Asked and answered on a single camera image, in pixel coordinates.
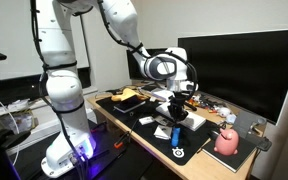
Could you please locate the yellow cloth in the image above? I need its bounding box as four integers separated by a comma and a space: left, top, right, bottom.
110, 87, 142, 103

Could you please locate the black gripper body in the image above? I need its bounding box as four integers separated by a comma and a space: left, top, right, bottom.
167, 94, 189, 122

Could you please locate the white small figurine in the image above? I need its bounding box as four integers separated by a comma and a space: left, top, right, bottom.
217, 106, 233, 119

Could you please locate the grey tablet stand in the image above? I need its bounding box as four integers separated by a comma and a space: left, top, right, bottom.
232, 109, 268, 139

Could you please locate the white keyboard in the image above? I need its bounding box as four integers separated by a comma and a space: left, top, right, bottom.
155, 101, 207, 132

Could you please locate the stack of white papers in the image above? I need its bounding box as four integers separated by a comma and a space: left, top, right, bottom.
139, 83, 175, 101

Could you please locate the large wide black monitor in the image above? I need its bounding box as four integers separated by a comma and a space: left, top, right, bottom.
177, 29, 288, 126

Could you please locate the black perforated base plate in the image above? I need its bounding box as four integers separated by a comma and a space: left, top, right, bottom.
8, 119, 128, 180

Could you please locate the black notebook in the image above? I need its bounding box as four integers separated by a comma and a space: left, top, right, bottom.
202, 134, 259, 174

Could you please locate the black desk mat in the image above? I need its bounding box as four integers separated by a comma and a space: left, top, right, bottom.
95, 94, 226, 167

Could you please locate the blue cylinder object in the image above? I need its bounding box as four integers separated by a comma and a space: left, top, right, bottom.
170, 125, 182, 148

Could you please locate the white card pack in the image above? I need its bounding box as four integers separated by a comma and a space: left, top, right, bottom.
153, 124, 173, 141

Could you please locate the orange black clamp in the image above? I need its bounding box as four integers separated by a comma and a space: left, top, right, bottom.
113, 131, 132, 150

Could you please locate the smaller black monitor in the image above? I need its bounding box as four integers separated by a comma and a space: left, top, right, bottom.
126, 48, 169, 81

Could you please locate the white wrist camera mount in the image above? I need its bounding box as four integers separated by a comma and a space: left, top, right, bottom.
165, 78, 198, 96

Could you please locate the white black card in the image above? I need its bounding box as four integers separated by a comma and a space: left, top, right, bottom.
154, 115, 172, 127

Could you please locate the small white box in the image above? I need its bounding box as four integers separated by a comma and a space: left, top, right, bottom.
138, 115, 156, 126

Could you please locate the pink pig toy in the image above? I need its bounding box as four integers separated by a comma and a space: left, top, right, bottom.
213, 128, 241, 157

